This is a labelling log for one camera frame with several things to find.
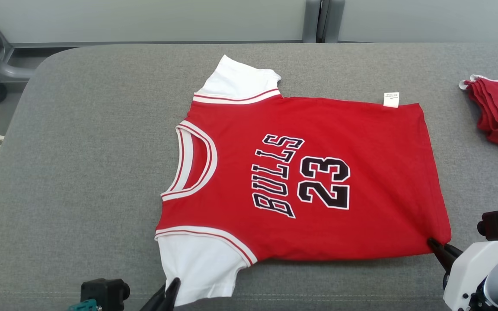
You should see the grey partition post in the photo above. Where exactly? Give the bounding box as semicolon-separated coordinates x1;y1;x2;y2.
303;0;322;44
325;0;345;44

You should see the teal plug left camera cable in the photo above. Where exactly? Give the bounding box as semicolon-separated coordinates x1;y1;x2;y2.
67;299;102;311

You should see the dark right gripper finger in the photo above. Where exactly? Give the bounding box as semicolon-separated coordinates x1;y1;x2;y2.
444;243;463;260
427;238;453;273

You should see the grey fabric sofa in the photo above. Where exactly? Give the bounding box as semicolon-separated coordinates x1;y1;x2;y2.
0;42;498;311

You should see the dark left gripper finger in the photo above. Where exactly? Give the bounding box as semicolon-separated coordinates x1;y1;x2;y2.
140;283;167;311
161;277;181;311

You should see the red Bulls 23 jersey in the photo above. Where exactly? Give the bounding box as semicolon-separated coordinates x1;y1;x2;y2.
154;54;453;307

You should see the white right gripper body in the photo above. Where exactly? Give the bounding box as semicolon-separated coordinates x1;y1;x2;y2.
443;241;498;311

